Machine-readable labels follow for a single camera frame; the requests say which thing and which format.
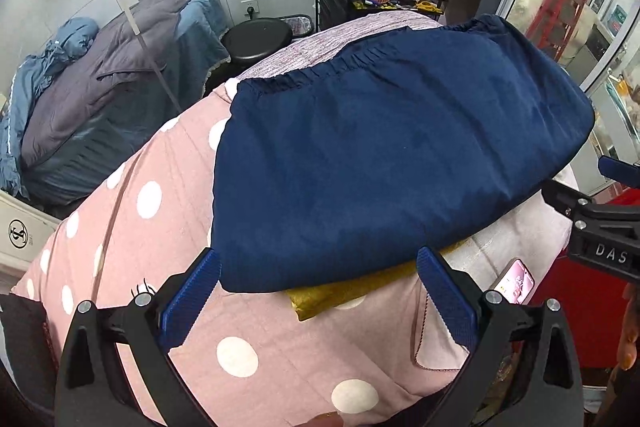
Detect wall power socket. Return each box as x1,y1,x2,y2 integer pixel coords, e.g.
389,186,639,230
241,0,259,20

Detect operator right hand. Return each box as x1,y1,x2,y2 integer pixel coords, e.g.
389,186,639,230
617,284,639,371

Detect light blue blanket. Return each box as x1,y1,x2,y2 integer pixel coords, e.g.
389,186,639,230
0,16,101,200

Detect black garment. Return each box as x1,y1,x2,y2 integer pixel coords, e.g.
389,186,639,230
1,294,58,421

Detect lilac striped pillow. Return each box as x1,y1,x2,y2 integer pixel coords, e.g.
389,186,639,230
235,11,440,81

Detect black round stool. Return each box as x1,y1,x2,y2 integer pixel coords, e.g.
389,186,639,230
221,17,293,67

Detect navy blue jacket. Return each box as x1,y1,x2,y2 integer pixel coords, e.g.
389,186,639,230
212,15,594,293

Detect yellow satin garment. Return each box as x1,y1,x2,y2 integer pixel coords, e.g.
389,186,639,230
284,238,474,323

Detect pink smartphone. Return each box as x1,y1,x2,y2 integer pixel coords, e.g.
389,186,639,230
490,258,535,305

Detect teal bed skirt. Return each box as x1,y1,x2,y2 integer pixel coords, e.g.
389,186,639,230
18,0,230,206

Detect grey quilt on bed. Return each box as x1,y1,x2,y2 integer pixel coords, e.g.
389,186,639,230
21,0,191,169

